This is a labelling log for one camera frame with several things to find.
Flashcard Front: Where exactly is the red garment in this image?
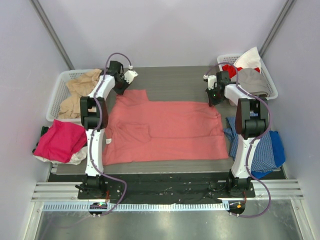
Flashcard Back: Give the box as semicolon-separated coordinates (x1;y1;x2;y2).
222;64;261;78

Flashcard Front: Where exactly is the purple cable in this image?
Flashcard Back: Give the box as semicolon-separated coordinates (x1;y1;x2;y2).
88;52;135;217
204;63;273;218

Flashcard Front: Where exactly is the right white plastic basket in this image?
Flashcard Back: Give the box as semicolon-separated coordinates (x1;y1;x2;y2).
217;53;278;101

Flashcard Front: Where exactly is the blue checkered shirt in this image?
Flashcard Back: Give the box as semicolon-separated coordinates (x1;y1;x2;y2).
223;116;278;174

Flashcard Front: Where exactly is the magenta t shirt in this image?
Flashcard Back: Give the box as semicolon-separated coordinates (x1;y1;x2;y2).
33;119;87;164

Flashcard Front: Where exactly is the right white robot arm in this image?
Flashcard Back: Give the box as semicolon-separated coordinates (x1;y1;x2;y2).
203;71;270;198

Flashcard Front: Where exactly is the white slotted cable duct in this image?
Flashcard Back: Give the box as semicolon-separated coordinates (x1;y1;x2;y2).
42;201;230;212

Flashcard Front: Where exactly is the left white plastic basket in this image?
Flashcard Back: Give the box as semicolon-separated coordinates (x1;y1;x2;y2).
46;69;94;124

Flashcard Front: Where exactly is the aluminium frame rail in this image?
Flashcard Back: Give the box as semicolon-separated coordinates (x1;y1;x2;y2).
31;179;304;202

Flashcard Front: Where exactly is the corner aluminium post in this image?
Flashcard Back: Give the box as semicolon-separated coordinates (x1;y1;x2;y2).
259;0;297;58
29;0;75;70

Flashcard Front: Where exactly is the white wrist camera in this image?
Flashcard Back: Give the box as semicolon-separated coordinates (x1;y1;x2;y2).
124;65;139;84
203;74;217;90

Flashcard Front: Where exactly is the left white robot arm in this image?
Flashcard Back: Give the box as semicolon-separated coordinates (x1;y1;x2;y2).
75;60;126;200

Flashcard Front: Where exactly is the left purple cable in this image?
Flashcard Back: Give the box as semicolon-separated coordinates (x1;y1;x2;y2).
88;52;135;217

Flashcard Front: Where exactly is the white plastic basket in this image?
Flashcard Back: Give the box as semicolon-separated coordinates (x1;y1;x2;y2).
217;53;278;101
46;69;94;124

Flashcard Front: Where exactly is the right corner aluminium post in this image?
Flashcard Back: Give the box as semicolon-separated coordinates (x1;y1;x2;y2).
259;0;297;58

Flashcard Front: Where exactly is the bright blue garment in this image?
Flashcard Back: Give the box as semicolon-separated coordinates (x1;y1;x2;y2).
252;130;286;179

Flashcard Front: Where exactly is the beige t shirt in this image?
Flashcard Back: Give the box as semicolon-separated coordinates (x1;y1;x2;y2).
58;69;102;119

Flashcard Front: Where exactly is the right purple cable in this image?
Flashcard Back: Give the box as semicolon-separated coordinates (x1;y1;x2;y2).
204;63;273;218

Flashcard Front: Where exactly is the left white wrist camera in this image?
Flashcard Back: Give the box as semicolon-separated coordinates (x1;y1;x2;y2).
124;65;139;84

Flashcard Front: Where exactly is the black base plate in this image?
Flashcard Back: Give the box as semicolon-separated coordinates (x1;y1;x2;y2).
76;172;256;205

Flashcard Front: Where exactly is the left corner aluminium post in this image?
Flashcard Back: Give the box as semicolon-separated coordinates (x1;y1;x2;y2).
29;0;75;70

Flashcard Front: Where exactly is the cream white garment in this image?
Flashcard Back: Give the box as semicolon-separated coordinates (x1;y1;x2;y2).
34;146;88;165

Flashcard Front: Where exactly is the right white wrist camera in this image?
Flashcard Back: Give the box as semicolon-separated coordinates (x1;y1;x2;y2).
203;74;217;90

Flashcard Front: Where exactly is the salmon pink t shirt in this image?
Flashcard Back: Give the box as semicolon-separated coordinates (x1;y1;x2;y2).
102;90;228;166

